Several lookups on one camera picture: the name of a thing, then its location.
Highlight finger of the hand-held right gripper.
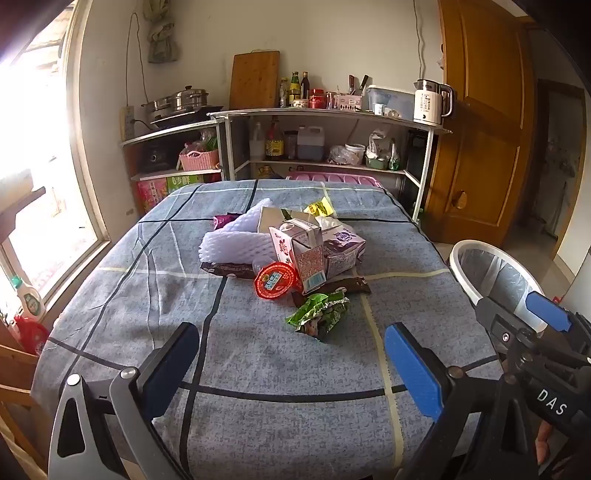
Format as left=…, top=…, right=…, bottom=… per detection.
left=475, top=296, right=549, bottom=371
left=525, top=291, right=591, bottom=356

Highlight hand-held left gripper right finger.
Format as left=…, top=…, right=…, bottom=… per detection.
left=385, top=322, right=540, bottom=480

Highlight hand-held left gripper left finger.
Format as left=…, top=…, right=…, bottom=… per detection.
left=48, top=322, right=200, bottom=480

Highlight white round bin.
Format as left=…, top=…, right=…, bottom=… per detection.
left=449, top=240, right=550, bottom=333

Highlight brown coffee sachet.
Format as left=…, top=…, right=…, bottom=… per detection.
left=293, top=276, right=371, bottom=308

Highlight dark brown snack wrapper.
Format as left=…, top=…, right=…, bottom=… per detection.
left=199, top=261, right=257, bottom=280

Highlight green snack wrapper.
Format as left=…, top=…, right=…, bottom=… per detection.
left=285, top=293, right=351, bottom=343

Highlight red jelly cup lid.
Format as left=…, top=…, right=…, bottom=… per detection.
left=253, top=260, right=297, bottom=300

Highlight white foam fruit net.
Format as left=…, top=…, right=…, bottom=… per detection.
left=198, top=198, right=278, bottom=268

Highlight purple milk pack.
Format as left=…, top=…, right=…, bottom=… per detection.
left=318, top=220, right=367, bottom=280

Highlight pink white milk carton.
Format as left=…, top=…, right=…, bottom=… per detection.
left=269, top=218, right=328, bottom=294

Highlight cream paper bag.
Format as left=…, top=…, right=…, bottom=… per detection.
left=259, top=206, right=324, bottom=236

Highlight yellow snack packet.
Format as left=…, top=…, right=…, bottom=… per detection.
left=303, top=196, right=335, bottom=217

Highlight person's right hand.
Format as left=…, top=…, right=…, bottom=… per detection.
left=534, top=421, right=555, bottom=467

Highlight clear bin liner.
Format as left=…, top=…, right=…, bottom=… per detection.
left=455, top=247, right=542, bottom=325

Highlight red plastic bag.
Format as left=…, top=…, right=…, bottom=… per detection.
left=14, top=315, right=51, bottom=356

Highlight white detergent bottle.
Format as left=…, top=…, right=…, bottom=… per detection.
left=10, top=276, right=47, bottom=321

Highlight pink cardboard box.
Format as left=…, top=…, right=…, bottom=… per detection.
left=137, top=179, right=169, bottom=215

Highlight green cardboard box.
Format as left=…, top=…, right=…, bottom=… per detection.
left=166, top=173, right=205, bottom=195

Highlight wooden door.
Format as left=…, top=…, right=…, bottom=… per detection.
left=422, top=0, right=539, bottom=245

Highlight pink woven basket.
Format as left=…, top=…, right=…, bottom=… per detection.
left=178, top=150, right=220, bottom=171

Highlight black round appliance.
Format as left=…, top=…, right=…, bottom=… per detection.
left=141, top=143, right=181, bottom=174

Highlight pink storage box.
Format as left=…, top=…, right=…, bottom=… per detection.
left=285, top=173, right=384, bottom=189

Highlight white green food bag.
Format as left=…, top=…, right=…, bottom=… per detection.
left=366, top=131, right=400, bottom=171

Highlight crumpled plastic bag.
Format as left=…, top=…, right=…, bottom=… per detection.
left=329, top=144, right=361, bottom=165

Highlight white electric kettle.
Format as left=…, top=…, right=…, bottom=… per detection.
left=412, top=78, right=454, bottom=125

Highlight small metal shelf rack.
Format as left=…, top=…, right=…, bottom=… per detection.
left=120, top=119, right=227, bottom=217

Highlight clear plastic bottle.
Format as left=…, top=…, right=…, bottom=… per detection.
left=249, top=122, right=265, bottom=161

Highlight red cap sauce bottle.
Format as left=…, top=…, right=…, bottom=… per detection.
left=265, top=116, right=284, bottom=160

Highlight dark liquid jerrycan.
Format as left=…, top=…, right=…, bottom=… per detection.
left=297, top=126, right=326, bottom=162

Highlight clear plastic storage box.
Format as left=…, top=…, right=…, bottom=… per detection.
left=366, top=84, right=416, bottom=120

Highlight small steel pot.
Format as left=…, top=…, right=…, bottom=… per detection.
left=141, top=96, right=175, bottom=121

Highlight window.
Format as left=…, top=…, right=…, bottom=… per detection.
left=0, top=0, right=112, bottom=315

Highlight steel steamer pot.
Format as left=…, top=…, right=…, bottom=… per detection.
left=172, top=85, right=211, bottom=112

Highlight large metal shelf rack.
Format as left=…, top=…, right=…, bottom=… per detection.
left=208, top=108, right=453, bottom=227

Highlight wooden cutting board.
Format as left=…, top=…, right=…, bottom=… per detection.
left=229, top=50, right=281, bottom=110

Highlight hanging grey cloth bag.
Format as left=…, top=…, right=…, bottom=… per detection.
left=142, top=0, right=180, bottom=64

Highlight wooden furniture frame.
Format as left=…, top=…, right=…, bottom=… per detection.
left=0, top=318, right=51, bottom=472

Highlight black wall cable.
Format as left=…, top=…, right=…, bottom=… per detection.
left=412, top=0, right=426, bottom=84

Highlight thin wall cable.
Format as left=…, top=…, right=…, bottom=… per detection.
left=124, top=13, right=149, bottom=134

